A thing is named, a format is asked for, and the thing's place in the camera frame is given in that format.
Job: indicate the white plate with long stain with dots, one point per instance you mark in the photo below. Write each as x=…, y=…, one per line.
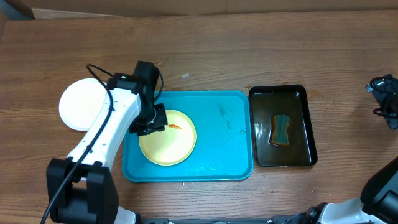
x=81, y=102

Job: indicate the green yellow sponge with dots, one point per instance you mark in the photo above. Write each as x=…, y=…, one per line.
x=280, y=130

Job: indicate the yellow plate with stain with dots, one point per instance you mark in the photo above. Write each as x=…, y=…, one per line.
x=172, y=145

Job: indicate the black water tray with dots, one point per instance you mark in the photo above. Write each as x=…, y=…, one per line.
x=290, y=100

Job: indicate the small tape scrap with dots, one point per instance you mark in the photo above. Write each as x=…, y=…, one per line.
x=185, y=75

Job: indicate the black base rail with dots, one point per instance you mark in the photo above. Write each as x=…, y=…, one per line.
x=217, y=221

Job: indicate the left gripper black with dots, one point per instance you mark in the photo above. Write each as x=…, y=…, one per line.
x=160, y=126

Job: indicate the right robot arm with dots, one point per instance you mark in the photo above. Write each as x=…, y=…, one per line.
x=378, y=200

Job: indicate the teal plastic tray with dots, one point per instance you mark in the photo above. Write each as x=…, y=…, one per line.
x=223, y=150

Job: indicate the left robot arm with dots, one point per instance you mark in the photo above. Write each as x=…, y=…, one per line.
x=81, y=188

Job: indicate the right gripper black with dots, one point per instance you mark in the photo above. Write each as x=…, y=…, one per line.
x=382, y=91

